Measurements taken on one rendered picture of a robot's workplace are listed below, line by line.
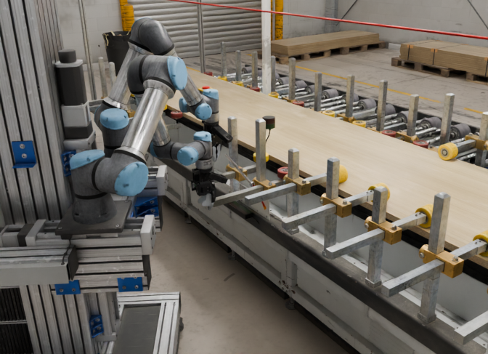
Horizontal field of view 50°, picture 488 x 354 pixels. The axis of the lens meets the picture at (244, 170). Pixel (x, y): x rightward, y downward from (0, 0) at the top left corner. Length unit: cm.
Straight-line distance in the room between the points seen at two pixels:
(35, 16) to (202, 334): 182
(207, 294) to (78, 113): 159
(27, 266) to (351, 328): 157
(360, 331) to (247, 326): 65
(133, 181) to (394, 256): 113
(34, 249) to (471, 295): 154
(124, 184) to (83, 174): 16
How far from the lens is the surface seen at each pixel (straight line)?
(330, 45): 1057
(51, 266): 185
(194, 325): 301
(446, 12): 1065
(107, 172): 175
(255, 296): 319
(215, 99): 253
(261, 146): 244
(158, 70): 188
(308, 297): 291
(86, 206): 185
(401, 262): 226
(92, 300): 236
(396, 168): 264
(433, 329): 194
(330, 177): 207
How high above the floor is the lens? 187
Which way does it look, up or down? 22 degrees down
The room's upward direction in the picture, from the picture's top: 1 degrees counter-clockwise
